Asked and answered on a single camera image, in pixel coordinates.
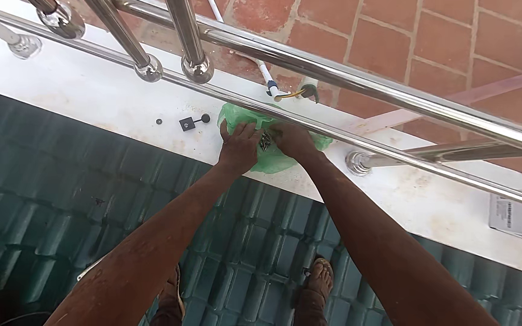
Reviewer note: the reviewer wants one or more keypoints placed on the person's left hand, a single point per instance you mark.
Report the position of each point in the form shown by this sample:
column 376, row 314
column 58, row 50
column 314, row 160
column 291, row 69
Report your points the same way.
column 239, row 151

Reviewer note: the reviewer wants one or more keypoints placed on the person's right hand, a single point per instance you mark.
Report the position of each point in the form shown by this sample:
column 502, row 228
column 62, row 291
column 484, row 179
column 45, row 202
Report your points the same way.
column 298, row 141

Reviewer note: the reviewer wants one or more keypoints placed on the person's left ring finger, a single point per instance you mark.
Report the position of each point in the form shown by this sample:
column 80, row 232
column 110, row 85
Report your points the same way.
column 239, row 129

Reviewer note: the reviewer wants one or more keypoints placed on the person's left little finger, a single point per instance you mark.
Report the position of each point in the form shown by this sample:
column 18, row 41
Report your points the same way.
column 224, row 130

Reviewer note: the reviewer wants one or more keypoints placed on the person's left index finger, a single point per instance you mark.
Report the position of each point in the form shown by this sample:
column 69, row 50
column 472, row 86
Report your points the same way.
column 258, row 134

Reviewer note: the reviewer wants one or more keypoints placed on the person's right fingers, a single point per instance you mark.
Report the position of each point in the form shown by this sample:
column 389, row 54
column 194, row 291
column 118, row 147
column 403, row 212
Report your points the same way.
column 278, row 132

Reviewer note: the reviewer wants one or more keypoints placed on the person's left middle finger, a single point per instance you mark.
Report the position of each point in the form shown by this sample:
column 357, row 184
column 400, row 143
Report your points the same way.
column 248, row 130

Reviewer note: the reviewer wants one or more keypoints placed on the green plastic bag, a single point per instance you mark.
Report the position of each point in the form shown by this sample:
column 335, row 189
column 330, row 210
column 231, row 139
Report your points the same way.
column 272, row 163

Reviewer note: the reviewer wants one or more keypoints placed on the person's right forearm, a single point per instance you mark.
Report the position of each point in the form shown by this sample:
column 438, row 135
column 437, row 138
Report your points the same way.
column 381, row 240

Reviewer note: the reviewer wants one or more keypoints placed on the person's left forearm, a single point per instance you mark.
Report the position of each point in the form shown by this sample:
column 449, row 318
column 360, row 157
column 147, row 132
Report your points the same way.
column 138, row 258

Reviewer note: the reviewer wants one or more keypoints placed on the pile of metal screws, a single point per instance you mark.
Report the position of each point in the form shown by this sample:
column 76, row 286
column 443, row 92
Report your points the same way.
column 265, row 141

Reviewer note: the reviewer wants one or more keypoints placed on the black round knob with stem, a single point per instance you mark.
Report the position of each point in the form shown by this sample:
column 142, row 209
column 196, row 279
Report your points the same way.
column 205, row 118

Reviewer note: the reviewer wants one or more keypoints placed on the black square plate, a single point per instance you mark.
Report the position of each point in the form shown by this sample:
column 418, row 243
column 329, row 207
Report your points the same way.
column 187, row 124

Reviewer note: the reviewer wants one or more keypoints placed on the short white pipe stub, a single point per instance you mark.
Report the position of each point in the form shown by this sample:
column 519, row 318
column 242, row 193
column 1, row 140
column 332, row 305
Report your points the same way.
column 309, row 85

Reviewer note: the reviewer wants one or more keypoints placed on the white pipe with blue band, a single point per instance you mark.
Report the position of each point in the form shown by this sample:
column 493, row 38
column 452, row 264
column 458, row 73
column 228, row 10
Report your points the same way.
column 265, row 72

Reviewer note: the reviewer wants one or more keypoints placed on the stainless steel railing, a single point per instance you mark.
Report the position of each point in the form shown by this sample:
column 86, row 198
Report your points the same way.
column 333, row 74

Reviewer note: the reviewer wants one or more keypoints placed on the person's legs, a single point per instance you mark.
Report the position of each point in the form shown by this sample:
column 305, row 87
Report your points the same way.
column 319, row 283

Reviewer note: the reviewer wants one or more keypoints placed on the white thin strip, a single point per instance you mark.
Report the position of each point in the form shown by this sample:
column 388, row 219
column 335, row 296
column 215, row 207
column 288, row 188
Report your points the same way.
column 89, row 269

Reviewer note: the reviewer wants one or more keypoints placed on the white printed cardboard box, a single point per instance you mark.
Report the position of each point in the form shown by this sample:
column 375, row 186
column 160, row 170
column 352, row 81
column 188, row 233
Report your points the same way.
column 519, row 217

